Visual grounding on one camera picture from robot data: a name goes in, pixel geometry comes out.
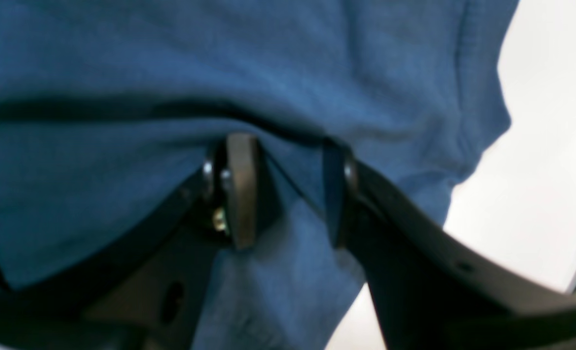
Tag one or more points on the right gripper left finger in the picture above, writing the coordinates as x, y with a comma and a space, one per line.
145, 291

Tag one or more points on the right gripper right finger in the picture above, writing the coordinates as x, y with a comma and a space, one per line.
429, 291

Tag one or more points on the dark blue t-shirt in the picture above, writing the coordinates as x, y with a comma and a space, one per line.
106, 105

